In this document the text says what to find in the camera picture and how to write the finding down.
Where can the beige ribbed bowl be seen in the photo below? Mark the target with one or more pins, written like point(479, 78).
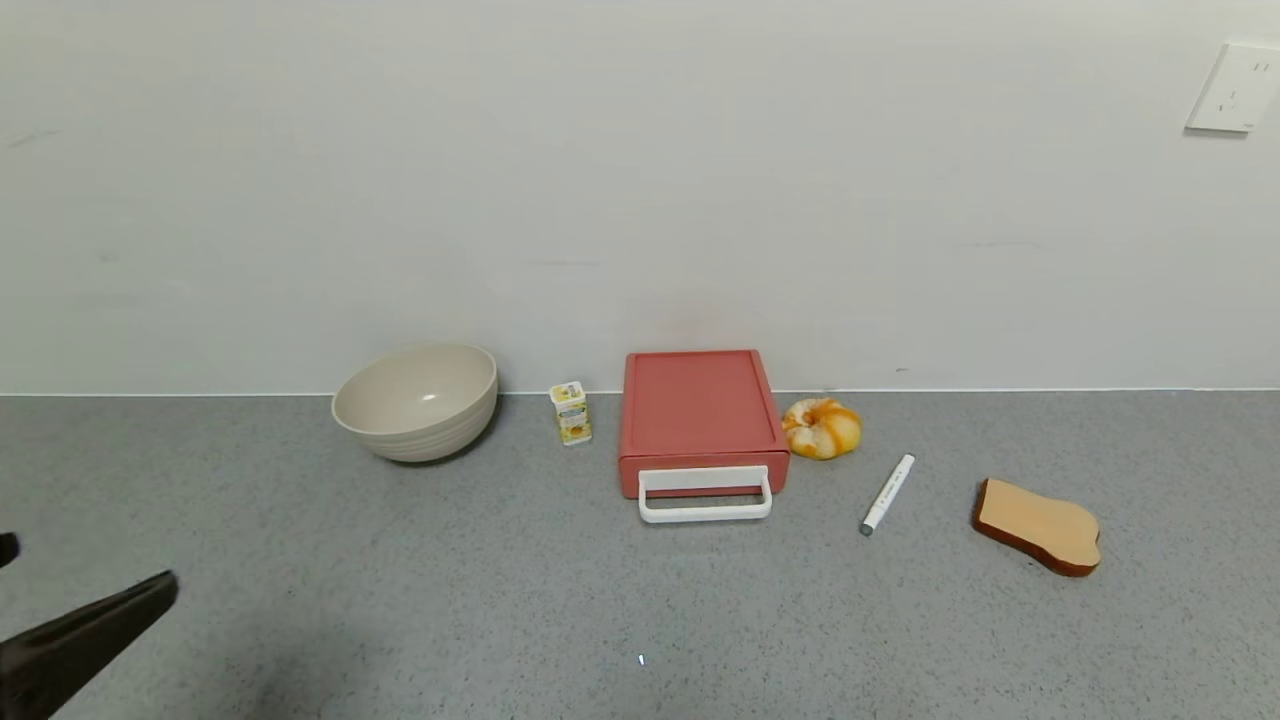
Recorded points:
point(415, 410)

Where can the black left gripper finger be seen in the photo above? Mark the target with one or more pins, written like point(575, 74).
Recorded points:
point(70, 670)
point(60, 640)

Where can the white wall socket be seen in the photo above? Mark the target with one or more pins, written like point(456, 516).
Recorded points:
point(1234, 90)

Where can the red drawer case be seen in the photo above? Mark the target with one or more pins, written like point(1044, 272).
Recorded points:
point(698, 405)

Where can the white marker pen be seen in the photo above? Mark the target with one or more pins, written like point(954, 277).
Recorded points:
point(888, 494)

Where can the small yellow juice carton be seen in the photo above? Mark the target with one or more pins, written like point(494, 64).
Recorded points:
point(572, 415)

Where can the orange swirl bread bun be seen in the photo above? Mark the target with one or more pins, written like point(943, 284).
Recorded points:
point(822, 430)

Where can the toast slice toy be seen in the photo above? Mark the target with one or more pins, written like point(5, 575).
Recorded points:
point(1035, 522)

